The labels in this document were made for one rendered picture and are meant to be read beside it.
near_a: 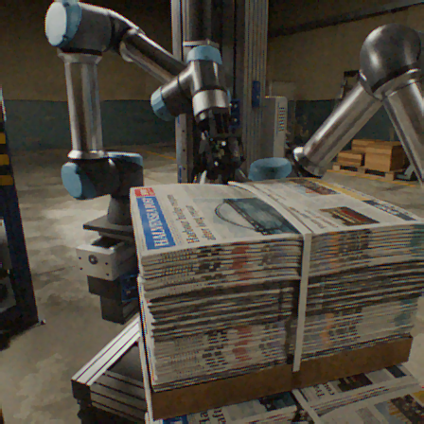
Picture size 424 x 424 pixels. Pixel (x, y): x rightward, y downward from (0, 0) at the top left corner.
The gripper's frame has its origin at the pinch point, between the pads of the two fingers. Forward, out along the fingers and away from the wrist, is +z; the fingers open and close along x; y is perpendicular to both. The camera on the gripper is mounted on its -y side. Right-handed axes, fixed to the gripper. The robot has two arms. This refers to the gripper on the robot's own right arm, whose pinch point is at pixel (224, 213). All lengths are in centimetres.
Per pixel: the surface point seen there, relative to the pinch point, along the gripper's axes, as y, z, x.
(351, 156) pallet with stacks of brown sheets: -446, -176, 399
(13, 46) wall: -686, -557, -206
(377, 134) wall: -476, -230, 495
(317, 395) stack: 20.0, 30.1, 2.7
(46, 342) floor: -146, 31, -62
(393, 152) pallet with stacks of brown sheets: -382, -155, 429
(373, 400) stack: 22.6, 31.6, 9.3
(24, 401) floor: -112, 50, -65
